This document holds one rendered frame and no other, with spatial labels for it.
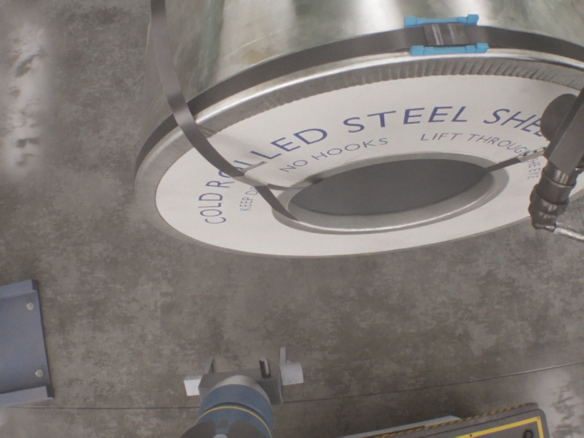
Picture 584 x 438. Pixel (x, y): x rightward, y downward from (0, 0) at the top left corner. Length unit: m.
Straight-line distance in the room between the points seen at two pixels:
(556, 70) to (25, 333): 2.03
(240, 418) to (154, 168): 0.49
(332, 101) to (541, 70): 0.31
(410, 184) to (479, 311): 0.75
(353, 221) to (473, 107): 0.70
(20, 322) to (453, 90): 1.90
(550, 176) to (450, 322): 1.29
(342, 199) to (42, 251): 1.34
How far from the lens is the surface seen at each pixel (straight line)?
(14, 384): 2.21
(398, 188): 1.47
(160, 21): 0.82
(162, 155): 0.86
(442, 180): 1.43
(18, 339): 2.20
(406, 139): 0.88
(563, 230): 0.85
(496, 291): 2.06
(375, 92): 0.72
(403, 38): 0.67
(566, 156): 0.66
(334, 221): 1.39
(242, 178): 0.83
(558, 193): 0.77
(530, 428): 1.72
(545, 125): 0.72
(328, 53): 0.68
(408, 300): 1.95
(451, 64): 0.69
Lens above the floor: 1.89
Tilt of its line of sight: 72 degrees down
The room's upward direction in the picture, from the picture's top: 3 degrees counter-clockwise
